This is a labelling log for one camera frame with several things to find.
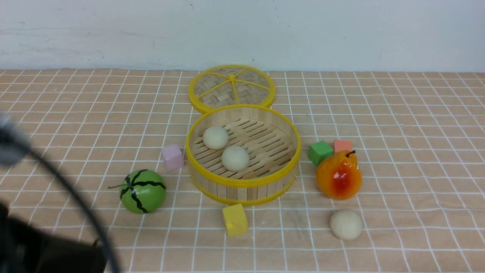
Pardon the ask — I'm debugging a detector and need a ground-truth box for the pink cube block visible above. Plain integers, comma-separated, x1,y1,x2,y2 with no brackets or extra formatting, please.
161,144,185,171

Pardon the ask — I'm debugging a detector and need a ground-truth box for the green toy watermelon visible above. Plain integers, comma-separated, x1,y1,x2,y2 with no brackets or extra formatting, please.
108,169,167,214

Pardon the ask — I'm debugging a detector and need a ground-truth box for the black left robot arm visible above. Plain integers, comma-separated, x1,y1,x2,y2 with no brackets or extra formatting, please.
1,204,107,273

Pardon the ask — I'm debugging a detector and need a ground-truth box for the yellow cube block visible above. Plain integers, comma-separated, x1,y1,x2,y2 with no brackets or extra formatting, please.
222,204,248,236

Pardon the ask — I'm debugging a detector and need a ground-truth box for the salmon cube block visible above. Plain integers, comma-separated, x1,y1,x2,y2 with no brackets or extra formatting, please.
333,139,353,154

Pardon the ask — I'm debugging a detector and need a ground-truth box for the bamboo steamer lid yellow rim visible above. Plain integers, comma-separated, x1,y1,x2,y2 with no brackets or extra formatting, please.
188,64,276,114

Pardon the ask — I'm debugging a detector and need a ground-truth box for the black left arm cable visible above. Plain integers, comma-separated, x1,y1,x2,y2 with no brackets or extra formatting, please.
0,114,122,273

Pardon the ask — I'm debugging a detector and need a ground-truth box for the green cube block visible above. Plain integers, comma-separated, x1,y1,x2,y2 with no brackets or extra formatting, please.
308,141,334,166

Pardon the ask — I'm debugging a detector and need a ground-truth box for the checked peach tablecloth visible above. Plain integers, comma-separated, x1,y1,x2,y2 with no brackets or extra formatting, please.
0,69,485,273

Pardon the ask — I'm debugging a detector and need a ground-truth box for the bamboo steamer tray yellow rim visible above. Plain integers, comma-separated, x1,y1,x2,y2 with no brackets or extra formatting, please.
186,104,302,206

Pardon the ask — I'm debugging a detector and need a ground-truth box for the orange toy pear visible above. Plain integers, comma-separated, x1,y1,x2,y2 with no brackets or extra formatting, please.
316,150,363,200

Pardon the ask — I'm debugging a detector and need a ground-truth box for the white bun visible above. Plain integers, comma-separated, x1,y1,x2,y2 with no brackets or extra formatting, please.
330,210,364,240
202,126,229,150
221,145,250,172

